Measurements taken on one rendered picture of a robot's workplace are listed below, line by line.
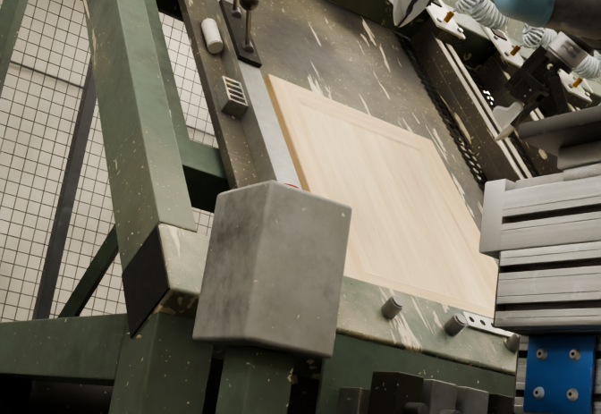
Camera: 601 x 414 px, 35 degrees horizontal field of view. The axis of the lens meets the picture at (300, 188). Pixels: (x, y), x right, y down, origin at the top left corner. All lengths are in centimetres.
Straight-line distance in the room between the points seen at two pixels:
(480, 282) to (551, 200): 69
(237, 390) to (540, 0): 54
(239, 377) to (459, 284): 72
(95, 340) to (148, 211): 20
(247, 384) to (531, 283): 33
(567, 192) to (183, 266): 48
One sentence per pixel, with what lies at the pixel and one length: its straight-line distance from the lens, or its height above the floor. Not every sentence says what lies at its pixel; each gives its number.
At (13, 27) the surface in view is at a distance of 251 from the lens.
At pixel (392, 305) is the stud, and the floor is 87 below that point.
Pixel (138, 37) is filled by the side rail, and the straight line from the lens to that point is 162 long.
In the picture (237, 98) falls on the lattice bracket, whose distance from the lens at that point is 169.
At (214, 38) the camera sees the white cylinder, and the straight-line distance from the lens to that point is 183.
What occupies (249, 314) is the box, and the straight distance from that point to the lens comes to 102.
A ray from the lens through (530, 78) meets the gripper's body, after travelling 202.
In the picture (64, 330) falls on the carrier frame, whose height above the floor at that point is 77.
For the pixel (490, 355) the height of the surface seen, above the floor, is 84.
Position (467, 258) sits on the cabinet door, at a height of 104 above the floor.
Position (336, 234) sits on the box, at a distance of 109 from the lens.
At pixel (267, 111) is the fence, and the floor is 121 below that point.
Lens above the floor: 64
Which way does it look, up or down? 15 degrees up
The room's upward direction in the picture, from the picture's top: 9 degrees clockwise
